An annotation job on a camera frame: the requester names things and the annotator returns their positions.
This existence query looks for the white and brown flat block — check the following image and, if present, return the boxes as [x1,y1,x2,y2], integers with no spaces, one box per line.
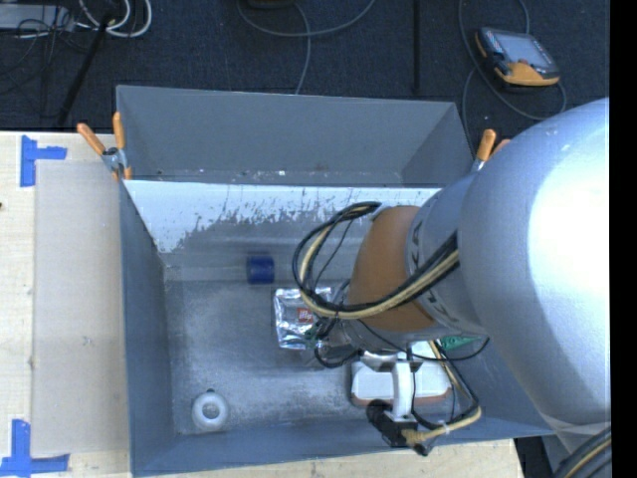
[349,349,455,408]

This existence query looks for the silver foil packet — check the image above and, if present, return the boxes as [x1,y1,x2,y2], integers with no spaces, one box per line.
[273,286,345,352]

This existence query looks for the grey metal bin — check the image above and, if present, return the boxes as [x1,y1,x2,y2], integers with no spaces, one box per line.
[114,85,554,478]

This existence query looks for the blue cylinder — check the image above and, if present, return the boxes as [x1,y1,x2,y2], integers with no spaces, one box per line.
[245,253,277,285]

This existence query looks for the pale cardboard board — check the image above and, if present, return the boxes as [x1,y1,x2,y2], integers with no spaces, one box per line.
[29,159,132,460]

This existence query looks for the black cylinder on white bracket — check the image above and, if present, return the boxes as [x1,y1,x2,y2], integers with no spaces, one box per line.
[358,350,433,457]

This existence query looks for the white ring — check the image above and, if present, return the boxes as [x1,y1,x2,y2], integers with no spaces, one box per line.
[190,388,231,434]

